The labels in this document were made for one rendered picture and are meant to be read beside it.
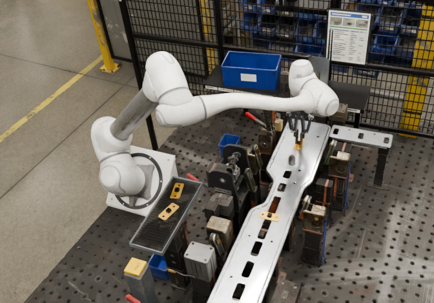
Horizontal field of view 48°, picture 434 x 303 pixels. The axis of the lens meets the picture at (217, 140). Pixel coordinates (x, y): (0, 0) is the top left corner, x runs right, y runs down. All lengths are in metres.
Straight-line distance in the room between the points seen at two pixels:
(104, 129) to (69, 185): 1.60
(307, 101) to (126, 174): 0.91
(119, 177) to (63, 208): 1.50
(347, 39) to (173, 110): 1.12
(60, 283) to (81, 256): 0.16
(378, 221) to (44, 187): 2.51
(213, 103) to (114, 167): 0.63
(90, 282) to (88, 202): 1.42
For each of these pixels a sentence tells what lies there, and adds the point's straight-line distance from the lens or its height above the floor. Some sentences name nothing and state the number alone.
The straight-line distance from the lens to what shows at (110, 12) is 4.75.
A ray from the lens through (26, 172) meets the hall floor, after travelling 4.20.
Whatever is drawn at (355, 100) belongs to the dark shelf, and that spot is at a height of 1.03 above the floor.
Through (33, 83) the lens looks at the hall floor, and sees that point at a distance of 5.29.
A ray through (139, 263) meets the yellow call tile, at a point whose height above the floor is 1.16.
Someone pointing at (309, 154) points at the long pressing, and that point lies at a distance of 2.36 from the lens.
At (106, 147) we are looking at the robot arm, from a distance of 2.39.
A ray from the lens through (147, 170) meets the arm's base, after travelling 2.53.
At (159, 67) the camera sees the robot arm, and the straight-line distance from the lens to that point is 1.97.
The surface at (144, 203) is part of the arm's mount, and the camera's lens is 2.55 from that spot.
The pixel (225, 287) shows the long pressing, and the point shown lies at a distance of 1.90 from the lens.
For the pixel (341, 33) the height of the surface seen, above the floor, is 1.32.
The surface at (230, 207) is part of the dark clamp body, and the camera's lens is 2.07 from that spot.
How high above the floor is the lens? 2.59
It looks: 40 degrees down
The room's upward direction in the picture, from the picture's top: 7 degrees counter-clockwise
